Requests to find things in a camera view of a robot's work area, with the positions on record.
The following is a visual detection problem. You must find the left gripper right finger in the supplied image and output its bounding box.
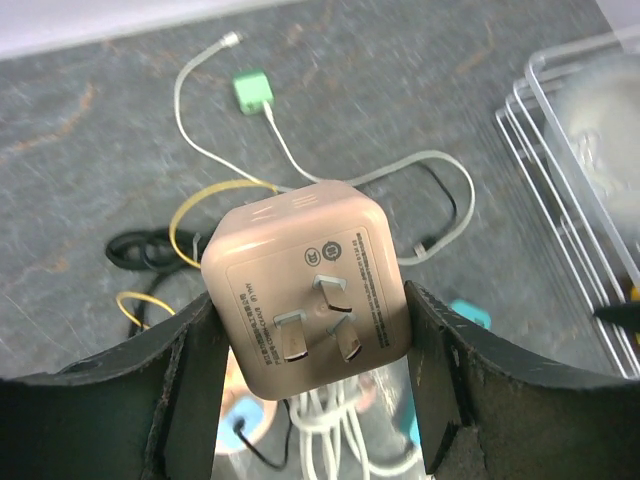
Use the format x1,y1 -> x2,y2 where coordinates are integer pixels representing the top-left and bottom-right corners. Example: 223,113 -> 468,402
405,281 -> 639,479

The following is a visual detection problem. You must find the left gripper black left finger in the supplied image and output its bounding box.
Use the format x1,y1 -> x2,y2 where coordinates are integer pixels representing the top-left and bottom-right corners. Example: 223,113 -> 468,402
1,294 -> 228,479

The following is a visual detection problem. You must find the blue charger plug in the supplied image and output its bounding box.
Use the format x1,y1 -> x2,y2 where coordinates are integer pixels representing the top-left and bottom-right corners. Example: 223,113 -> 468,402
216,395 -> 265,455

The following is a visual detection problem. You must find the yellow thin cable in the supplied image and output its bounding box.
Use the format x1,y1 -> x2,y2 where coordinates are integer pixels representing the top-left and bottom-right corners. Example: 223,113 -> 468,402
115,179 -> 279,331

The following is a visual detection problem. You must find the pink cube socket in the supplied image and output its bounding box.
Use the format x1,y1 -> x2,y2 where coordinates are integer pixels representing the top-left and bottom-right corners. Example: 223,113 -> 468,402
201,180 -> 411,400

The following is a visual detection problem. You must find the light green plug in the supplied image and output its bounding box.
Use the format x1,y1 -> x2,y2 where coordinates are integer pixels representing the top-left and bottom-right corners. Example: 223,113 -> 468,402
232,70 -> 274,115

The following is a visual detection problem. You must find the white usb cable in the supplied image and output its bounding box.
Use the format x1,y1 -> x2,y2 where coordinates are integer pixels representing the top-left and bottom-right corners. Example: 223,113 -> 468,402
173,30 -> 476,266

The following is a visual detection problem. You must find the yellow bowl front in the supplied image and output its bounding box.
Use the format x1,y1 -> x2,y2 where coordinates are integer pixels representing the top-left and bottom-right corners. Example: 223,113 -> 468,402
628,286 -> 640,348

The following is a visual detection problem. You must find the black coiled cable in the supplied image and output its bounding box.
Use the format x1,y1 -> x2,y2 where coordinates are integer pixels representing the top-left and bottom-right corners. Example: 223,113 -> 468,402
104,227 -> 206,341

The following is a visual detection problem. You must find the white wire dish rack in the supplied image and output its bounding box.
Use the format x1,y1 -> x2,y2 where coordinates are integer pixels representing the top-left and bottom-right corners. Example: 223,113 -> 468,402
495,26 -> 639,378

